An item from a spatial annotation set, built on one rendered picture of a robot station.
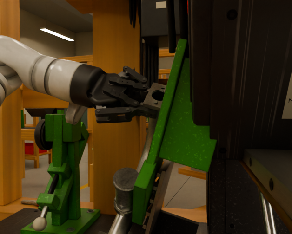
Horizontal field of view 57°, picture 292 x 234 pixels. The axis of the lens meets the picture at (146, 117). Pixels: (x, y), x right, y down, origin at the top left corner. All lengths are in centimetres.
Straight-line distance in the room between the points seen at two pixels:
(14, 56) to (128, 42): 34
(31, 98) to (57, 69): 50
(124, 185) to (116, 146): 40
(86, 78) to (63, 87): 5
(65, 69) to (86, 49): 1210
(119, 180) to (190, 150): 10
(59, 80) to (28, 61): 7
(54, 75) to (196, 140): 27
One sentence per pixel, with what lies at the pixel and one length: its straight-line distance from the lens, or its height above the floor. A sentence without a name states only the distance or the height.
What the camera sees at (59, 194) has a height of 99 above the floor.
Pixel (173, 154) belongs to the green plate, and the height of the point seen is 112.
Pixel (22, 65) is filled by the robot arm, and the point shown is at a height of 126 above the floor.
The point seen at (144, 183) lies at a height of 109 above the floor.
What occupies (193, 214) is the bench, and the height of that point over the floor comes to 88.
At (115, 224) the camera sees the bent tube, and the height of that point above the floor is 100.
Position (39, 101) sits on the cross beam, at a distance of 97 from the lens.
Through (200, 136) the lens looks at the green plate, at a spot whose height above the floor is 115.
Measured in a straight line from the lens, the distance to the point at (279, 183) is 22.
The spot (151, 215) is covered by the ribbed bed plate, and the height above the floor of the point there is 103.
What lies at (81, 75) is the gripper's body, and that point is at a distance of 47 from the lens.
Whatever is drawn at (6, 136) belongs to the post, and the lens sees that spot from 96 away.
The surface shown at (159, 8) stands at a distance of 67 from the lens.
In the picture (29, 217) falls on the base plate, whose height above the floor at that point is 90.
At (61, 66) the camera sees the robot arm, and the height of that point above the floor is 126.
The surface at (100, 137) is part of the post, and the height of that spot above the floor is 110.
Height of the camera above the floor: 118
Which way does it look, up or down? 2 degrees down
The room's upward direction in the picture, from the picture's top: straight up
